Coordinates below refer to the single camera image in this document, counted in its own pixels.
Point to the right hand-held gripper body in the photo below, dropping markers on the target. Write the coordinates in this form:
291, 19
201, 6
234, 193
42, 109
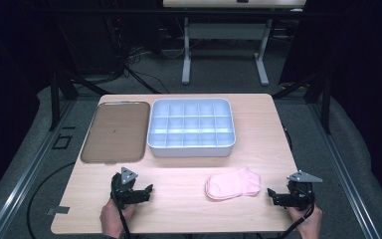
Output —
300, 194

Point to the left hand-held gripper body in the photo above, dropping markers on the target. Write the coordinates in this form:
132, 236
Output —
123, 192

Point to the pink sock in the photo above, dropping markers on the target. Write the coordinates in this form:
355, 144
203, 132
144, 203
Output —
232, 184

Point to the person's left hand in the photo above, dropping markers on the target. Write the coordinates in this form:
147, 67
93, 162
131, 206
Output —
111, 219

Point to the person's right hand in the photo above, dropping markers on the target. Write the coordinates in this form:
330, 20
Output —
310, 224

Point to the translucent brown lid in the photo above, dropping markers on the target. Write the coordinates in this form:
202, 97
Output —
116, 132

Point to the grey tape strip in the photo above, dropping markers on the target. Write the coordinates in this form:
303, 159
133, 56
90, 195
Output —
58, 210

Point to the white divided storage box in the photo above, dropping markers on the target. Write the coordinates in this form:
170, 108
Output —
191, 127

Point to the black metal stand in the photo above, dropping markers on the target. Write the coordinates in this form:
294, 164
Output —
325, 99
55, 96

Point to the desk with white legs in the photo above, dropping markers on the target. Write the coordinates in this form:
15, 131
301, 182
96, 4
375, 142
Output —
225, 31

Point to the aluminium floor rail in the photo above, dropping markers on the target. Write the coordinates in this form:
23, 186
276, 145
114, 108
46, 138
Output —
23, 181
343, 172

